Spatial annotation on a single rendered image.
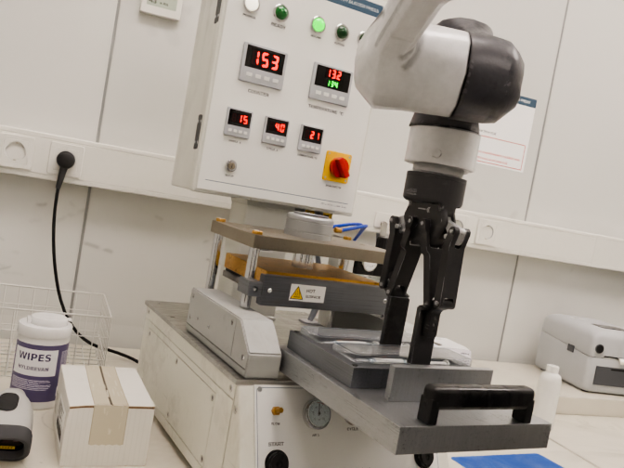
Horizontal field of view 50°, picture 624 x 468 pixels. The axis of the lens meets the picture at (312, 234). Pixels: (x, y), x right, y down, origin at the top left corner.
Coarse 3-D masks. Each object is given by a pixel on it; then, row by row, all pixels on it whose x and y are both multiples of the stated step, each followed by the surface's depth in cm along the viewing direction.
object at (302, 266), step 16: (240, 256) 111; (304, 256) 109; (224, 272) 113; (240, 272) 107; (256, 272) 102; (272, 272) 99; (288, 272) 101; (304, 272) 105; (320, 272) 109; (336, 272) 113
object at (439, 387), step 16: (432, 384) 69; (448, 384) 71; (464, 384) 72; (480, 384) 73; (496, 384) 74; (432, 400) 68; (448, 400) 69; (464, 400) 70; (480, 400) 72; (496, 400) 73; (512, 400) 74; (528, 400) 75; (432, 416) 69; (512, 416) 77; (528, 416) 75
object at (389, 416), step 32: (288, 352) 89; (320, 384) 81; (416, 384) 76; (352, 416) 74; (384, 416) 69; (416, 416) 71; (448, 416) 73; (480, 416) 75; (416, 448) 68; (448, 448) 70; (480, 448) 73; (512, 448) 75
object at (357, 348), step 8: (344, 344) 82; (352, 344) 83; (360, 344) 84; (368, 344) 85; (376, 344) 86; (384, 344) 87; (352, 352) 79; (360, 352) 80; (368, 352) 81; (376, 352) 81; (384, 352) 82; (392, 352) 83; (400, 352) 84; (408, 352) 85; (432, 352) 87; (440, 352) 88; (448, 352) 89
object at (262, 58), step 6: (252, 48) 115; (252, 54) 115; (258, 54) 115; (264, 54) 116; (270, 54) 116; (276, 54) 117; (252, 60) 115; (258, 60) 116; (264, 60) 116; (270, 60) 117; (276, 60) 117; (258, 66) 116; (264, 66) 116; (270, 66) 117; (276, 66) 117
